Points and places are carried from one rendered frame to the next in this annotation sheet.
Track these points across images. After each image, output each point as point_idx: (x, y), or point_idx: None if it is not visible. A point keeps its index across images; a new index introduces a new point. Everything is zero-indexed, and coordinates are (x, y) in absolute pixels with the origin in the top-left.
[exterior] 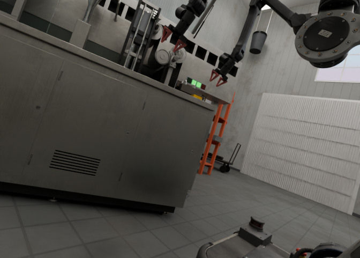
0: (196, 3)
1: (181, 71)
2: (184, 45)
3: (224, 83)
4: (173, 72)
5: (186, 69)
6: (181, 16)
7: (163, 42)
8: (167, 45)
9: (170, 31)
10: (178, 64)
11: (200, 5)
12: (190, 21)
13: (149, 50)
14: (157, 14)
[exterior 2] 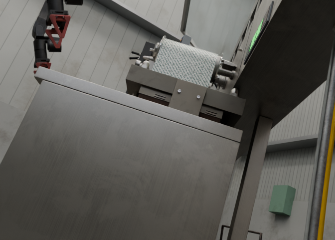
0: (32, 35)
1: (245, 53)
2: (36, 65)
3: (52, 20)
4: (189, 78)
5: (251, 38)
6: (48, 50)
7: (238, 51)
8: (240, 47)
9: (33, 72)
10: (182, 60)
11: (32, 31)
12: (34, 47)
13: (226, 86)
14: (131, 53)
